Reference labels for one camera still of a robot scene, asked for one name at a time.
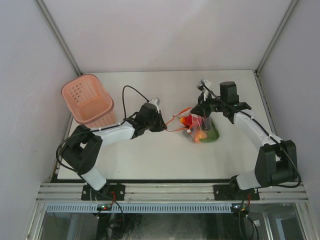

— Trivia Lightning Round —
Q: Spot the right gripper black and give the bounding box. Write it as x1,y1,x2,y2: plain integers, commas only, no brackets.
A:
191,90,227,119

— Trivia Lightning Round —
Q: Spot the purple fake eggplant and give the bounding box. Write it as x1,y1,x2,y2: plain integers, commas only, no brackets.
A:
201,117,212,132

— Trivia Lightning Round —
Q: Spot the clear zip top bag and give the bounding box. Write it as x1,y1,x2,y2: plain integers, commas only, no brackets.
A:
165,107,219,144

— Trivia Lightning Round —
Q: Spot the orange fake peach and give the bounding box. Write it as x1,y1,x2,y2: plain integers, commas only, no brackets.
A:
193,129,208,143

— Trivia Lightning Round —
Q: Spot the green fake lettuce leaf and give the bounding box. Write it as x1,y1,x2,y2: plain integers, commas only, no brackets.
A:
199,121,220,143

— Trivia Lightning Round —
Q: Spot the red fake apple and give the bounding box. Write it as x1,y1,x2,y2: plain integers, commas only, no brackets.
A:
179,114,199,128

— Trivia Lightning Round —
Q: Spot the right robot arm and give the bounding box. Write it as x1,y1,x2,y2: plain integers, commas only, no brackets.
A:
190,79,302,200

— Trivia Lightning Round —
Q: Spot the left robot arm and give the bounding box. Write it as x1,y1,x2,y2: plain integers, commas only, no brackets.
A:
56,98,167,200

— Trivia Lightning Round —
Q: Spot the pink plastic basket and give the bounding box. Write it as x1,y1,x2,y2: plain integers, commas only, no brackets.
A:
61,74,116,128

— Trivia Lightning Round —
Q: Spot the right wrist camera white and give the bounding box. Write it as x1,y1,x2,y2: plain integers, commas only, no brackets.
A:
196,79,212,101

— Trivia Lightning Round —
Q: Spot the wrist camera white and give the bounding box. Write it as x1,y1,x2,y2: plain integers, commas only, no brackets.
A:
196,79,212,101
149,97,161,112

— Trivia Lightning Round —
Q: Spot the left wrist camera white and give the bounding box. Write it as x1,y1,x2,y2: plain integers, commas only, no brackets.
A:
149,97,161,112

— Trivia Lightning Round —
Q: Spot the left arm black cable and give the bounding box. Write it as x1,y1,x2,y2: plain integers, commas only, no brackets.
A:
121,85,151,121

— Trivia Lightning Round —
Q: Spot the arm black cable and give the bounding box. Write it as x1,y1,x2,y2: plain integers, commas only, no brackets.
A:
199,81,302,188
121,85,151,121

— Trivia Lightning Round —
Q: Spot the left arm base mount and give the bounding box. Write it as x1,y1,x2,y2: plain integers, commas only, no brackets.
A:
81,184,126,201

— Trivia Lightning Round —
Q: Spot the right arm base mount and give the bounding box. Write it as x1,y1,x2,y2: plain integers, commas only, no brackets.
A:
213,176,260,201

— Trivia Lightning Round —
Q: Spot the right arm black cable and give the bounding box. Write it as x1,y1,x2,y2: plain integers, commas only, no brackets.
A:
199,81,302,188

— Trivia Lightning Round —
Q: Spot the aluminium rail frame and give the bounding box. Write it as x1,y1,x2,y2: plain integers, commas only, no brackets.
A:
36,183,308,203

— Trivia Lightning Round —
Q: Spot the slotted cable duct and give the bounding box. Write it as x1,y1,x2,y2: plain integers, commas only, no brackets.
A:
46,203,245,214

